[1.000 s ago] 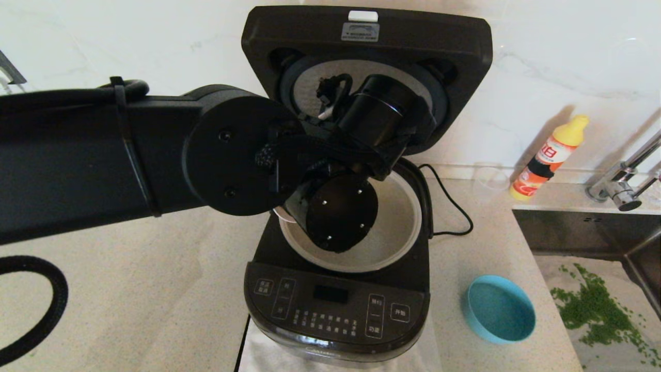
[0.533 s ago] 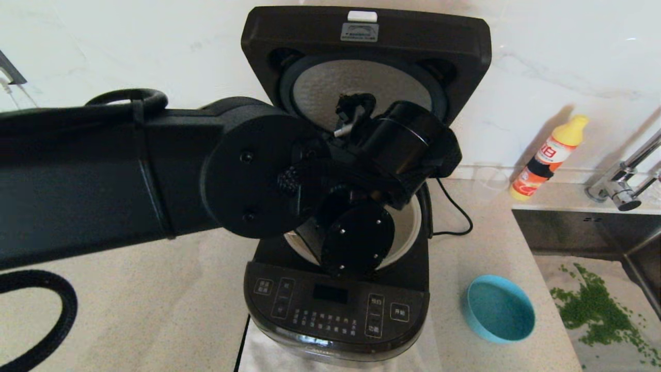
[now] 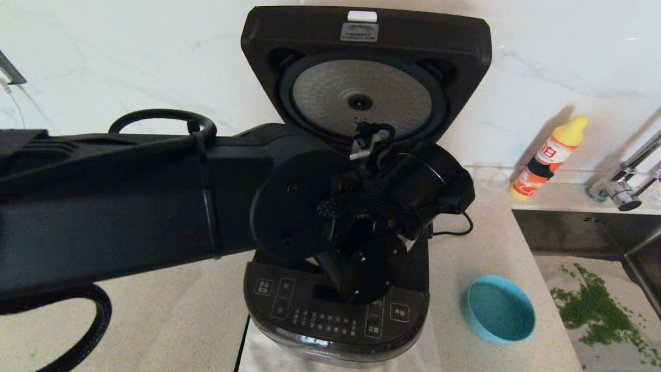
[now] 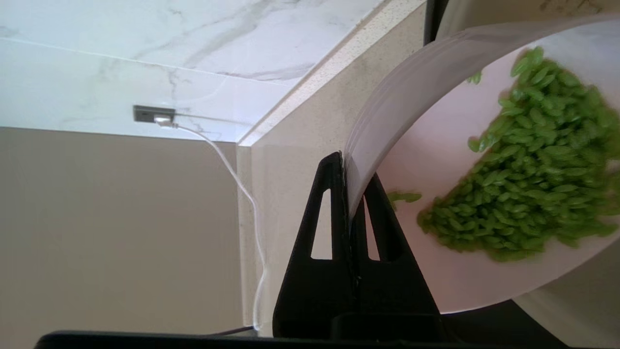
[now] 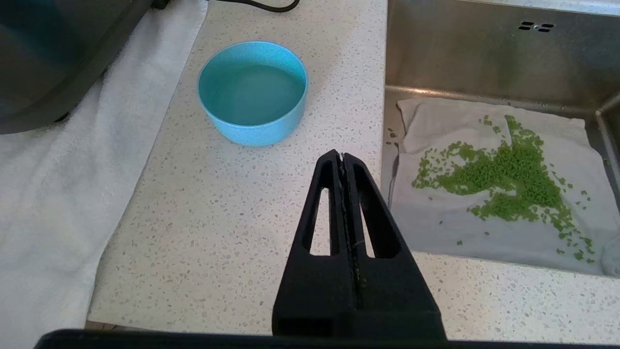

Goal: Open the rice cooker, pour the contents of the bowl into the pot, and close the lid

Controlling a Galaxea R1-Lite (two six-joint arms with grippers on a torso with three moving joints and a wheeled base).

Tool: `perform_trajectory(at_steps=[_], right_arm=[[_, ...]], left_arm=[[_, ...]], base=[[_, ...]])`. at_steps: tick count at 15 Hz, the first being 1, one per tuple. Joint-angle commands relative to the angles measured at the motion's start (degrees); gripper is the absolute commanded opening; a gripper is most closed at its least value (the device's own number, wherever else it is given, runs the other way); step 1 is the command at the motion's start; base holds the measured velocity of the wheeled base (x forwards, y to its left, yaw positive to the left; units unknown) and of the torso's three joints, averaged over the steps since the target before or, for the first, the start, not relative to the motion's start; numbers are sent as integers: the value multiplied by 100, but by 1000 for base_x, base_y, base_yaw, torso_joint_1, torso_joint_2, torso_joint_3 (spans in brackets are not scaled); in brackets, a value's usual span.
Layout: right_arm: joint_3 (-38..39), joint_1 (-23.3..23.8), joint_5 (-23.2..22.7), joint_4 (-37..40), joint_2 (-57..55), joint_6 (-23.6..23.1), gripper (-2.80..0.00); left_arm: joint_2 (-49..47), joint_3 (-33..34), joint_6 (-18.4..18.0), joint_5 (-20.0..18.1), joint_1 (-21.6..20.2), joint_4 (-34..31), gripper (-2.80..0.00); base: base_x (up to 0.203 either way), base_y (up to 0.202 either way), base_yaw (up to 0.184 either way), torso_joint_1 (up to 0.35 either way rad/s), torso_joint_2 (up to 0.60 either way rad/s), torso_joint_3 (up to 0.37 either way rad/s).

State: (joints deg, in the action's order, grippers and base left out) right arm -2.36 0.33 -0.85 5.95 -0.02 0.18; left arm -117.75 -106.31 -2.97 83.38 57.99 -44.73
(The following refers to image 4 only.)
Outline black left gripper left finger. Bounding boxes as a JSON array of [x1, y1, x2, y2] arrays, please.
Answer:
[[273, 152, 360, 340]]

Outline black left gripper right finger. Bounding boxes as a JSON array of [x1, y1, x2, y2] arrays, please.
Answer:
[[350, 174, 445, 342]]

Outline pink bowl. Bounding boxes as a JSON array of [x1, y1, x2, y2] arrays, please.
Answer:
[[343, 15, 620, 315]]

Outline chopped green vegetables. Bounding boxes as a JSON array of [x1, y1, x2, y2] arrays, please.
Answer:
[[387, 46, 620, 262]]

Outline cream inner pot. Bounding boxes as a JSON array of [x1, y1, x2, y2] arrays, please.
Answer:
[[436, 0, 620, 349]]

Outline white charger cable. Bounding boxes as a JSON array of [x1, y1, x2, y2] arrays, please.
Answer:
[[154, 115, 268, 333]]

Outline grey wall outlet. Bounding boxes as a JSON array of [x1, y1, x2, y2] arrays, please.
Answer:
[[133, 105, 176, 124]]

